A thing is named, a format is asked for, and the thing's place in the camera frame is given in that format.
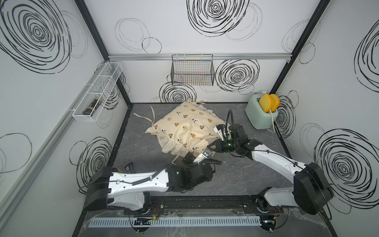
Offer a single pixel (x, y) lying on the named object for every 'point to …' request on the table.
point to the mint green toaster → (260, 119)
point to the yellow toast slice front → (266, 102)
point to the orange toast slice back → (276, 102)
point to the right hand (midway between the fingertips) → (208, 148)
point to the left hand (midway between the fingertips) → (201, 159)
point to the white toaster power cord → (273, 123)
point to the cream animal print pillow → (190, 129)
